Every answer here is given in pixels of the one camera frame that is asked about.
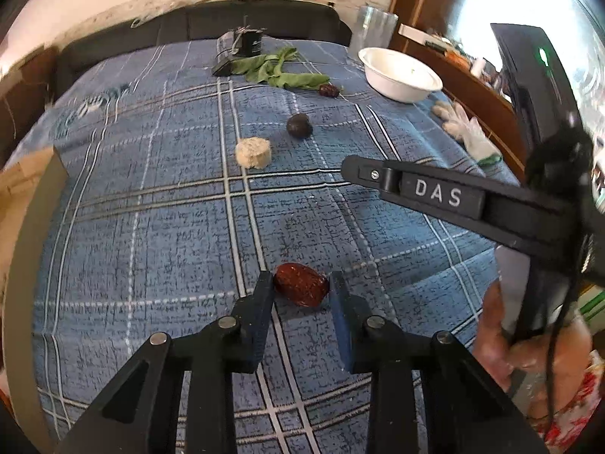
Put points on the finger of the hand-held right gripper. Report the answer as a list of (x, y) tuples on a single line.
[(368, 174)]

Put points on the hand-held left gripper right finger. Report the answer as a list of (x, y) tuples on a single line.
[(341, 321)]

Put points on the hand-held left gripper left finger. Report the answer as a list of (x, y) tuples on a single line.
[(260, 312)]

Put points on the red date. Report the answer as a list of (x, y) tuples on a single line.
[(328, 90), (300, 284)]

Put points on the short beige yam piece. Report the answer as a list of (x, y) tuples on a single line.
[(254, 152)]

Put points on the cardboard box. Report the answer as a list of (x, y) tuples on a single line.
[(28, 175)]

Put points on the person's right hand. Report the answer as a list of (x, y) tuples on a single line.
[(489, 331)]

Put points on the dark purple round fruit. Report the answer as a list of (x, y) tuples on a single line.
[(298, 126)]

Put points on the white work glove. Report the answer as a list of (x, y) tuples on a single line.
[(465, 130)]

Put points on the white bowl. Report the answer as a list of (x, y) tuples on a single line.
[(399, 75)]

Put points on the wooden side cabinet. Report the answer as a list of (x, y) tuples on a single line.
[(472, 90)]

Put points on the green leafy sprig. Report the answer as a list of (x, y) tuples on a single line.
[(272, 68)]

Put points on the clear plastic container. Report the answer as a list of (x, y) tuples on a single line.
[(376, 26)]

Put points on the black power adapter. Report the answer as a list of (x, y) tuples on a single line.
[(246, 42)]

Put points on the small black wedge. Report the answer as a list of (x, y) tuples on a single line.
[(221, 67)]

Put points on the red floral clothing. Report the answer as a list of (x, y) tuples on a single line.
[(586, 402)]

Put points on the black sofa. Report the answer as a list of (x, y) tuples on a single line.
[(189, 23)]

